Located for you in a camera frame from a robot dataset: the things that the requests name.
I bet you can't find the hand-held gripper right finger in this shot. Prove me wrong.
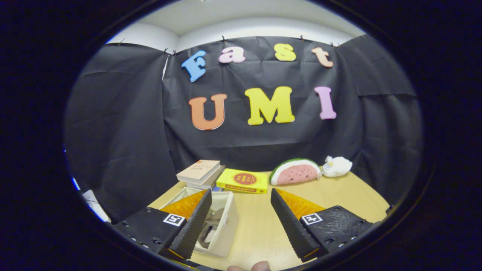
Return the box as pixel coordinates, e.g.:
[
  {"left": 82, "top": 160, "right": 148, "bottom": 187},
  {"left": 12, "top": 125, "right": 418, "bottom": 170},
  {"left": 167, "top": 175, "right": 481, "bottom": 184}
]
[{"left": 270, "top": 187, "right": 375, "bottom": 263}]

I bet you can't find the watermelon slice plush toy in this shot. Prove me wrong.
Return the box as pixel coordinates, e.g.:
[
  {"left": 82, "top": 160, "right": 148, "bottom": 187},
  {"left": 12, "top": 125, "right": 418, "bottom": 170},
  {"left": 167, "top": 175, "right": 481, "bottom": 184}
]
[{"left": 269, "top": 158, "right": 322, "bottom": 186}]

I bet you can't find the grey book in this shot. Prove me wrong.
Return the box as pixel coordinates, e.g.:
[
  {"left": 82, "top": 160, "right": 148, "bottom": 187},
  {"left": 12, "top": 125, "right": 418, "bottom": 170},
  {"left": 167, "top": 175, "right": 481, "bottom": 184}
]
[{"left": 185, "top": 166, "right": 226, "bottom": 190}]

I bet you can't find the beige book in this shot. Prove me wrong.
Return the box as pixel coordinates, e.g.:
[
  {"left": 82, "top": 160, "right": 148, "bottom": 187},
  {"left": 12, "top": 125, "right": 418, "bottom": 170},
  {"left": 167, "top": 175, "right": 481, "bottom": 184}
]
[{"left": 176, "top": 160, "right": 221, "bottom": 182}]

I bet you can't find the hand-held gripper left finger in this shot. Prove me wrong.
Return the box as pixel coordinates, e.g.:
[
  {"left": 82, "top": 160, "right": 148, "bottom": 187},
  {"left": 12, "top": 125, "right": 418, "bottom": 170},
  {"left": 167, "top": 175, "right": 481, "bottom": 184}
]
[{"left": 113, "top": 188, "right": 212, "bottom": 262}]

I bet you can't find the white side table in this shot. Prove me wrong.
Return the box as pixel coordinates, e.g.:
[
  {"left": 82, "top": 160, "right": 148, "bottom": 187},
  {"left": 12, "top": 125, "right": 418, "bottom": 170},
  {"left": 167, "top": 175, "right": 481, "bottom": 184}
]
[{"left": 82, "top": 189, "right": 112, "bottom": 222}]

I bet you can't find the beige fabric storage box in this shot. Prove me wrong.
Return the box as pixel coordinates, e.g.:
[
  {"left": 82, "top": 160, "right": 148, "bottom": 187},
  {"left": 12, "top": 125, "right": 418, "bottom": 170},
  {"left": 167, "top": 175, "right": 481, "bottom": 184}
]
[{"left": 159, "top": 186, "right": 239, "bottom": 259}]

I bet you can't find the white plush toy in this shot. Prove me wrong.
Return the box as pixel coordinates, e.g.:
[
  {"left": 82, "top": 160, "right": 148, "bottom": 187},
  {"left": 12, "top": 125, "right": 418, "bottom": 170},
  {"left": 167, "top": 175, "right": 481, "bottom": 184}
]
[{"left": 323, "top": 155, "right": 353, "bottom": 178}]

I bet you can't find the yellow book with red circle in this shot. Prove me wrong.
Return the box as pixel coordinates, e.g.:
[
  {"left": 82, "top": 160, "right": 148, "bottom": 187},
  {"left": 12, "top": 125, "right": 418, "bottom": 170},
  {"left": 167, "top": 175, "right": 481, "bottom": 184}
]
[{"left": 216, "top": 168, "right": 268, "bottom": 194}]

